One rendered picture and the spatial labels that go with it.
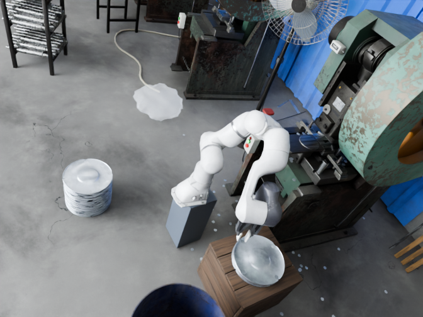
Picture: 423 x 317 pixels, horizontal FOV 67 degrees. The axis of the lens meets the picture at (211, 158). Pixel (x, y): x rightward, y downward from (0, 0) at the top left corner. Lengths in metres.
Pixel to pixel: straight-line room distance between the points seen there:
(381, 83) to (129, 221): 1.66
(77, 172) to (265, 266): 1.27
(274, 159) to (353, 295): 1.45
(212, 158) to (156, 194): 0.94
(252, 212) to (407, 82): 0.71
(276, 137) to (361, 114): 0.33
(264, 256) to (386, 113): 0.98
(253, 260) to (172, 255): 0.58
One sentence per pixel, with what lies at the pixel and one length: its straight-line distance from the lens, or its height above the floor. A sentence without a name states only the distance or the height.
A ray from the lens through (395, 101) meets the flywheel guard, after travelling 1.29.
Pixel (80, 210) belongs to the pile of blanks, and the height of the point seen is 0.07.
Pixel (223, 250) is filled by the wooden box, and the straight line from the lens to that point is 1.82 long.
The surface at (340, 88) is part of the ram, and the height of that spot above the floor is 1.13.
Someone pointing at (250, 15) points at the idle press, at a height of 0.97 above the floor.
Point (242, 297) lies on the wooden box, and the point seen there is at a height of 0.35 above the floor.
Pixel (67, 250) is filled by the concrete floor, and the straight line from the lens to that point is 2.14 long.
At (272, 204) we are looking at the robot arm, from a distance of 1.30.
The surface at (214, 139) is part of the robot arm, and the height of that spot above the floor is 0.86.
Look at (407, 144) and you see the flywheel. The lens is 1.73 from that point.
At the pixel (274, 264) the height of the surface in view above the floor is 0.39.
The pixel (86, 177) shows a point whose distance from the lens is 2.13.
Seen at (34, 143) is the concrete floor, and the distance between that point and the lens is 2.72.
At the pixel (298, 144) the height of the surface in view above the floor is 0.78.
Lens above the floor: 1.87
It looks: 43 degrees down
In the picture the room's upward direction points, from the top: 20 degrees clockwise
